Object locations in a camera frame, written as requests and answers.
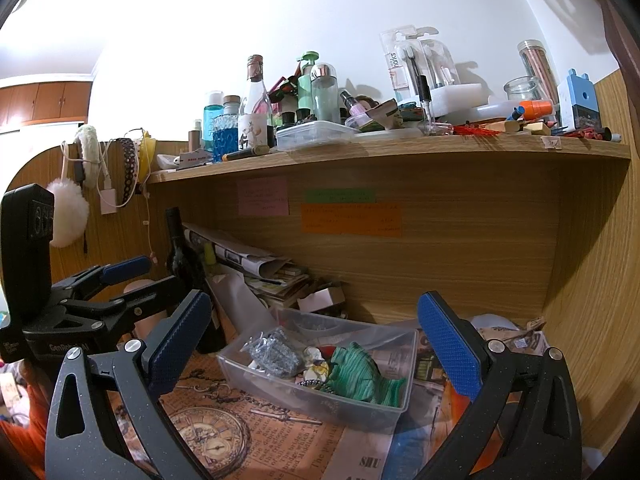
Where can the red cloth piece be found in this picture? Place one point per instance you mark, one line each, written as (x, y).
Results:
(329, 350)

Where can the clear bottle with illustrated label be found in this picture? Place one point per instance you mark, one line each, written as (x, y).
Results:
(256, 120)

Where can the white fluffy puff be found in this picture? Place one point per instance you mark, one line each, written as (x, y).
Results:
(67, 215)

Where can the wooden wall cabinet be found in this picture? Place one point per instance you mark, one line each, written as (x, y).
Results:
(50, 102)

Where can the blue sharpener box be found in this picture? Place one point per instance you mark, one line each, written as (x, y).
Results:
(580, 102)

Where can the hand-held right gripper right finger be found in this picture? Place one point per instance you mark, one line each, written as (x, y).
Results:
(450, 345)

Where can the brown cardboard tube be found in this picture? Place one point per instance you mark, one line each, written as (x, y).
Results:
(194, 141)

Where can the toothbrush pack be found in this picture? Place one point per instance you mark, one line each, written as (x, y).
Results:
(415, 60)

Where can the small pink bottle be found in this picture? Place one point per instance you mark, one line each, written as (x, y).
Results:
(357, 110)

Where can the dark wine bottle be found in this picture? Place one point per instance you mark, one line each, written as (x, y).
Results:
(182, 255)

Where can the white fluffy headband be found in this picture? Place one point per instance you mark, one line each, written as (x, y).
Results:
(90, 155)

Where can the red tassel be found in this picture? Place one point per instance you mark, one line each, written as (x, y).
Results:
(475, 131)

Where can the rolled newspaper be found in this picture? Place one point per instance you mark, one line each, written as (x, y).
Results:
(235, 252)

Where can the clear tube of pencils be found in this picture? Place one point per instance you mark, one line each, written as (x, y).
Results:
(537, 70)

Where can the green striped scrunchie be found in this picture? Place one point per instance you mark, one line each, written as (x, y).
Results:
(360, 372)

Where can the mauve striped curtain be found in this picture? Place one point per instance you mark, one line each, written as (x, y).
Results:
(620, 35)

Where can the small white cardboard box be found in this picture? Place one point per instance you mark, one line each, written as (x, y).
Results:
(320, 301)

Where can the green sticky note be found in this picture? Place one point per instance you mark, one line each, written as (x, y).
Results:
(341, 196)

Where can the clear jar with silver cap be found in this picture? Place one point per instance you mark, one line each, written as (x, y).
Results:
(326, 95)

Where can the patterned headband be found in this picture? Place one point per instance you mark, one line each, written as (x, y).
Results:
(129, 170)

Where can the clear lidded plastic case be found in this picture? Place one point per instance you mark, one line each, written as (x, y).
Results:
(317, 136)

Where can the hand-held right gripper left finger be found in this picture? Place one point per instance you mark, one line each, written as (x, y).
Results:
(175, 345)

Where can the mint green pump bottle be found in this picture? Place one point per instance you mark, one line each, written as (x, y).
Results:
(306, 85)

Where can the white charger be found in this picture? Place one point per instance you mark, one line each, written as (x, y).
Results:
(108, 201)

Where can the clear plastic box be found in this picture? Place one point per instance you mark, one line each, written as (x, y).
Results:
(350, 405)

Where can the vintage print paper mat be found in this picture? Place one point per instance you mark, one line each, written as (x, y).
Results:
(280, 440)

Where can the clear plastic sleeve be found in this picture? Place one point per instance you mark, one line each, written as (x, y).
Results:
(237, 305)

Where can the silver grey scrunchie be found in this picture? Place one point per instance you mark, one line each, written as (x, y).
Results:
(272, 355)

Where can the small black-capped bottle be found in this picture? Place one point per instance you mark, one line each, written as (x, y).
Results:
(426, 105)

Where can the white plastic tray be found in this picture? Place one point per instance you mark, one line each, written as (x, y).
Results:
(462, 100)

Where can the tall blue liquid bottle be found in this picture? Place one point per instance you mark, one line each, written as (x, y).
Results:
(212, 115)

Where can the empty glass jar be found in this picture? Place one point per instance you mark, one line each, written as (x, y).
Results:
(522, 91)

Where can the wooden shelf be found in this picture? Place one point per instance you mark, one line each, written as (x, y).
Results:
(400, 162)

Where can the round blue glass bottle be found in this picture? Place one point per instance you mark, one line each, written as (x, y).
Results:
(226, 135)

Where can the orange sticky note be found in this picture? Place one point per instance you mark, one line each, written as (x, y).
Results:
(351, 220)

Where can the pink sticky note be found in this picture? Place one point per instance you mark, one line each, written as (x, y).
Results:
(263, 197)

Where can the white yellow printed scrunchie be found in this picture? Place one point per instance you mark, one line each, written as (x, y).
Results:
(316, 370)

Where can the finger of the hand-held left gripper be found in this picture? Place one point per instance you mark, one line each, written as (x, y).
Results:
(125, 267)
(155, 292)

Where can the stack of papers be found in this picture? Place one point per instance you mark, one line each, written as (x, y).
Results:
(280, 285)

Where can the yellow hair band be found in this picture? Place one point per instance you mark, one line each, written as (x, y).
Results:
(145, 157)

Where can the black and gold pen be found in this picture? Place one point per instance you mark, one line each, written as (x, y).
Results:
(246, 152)

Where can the white toy plane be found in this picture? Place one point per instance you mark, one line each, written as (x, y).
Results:
(182, 160)

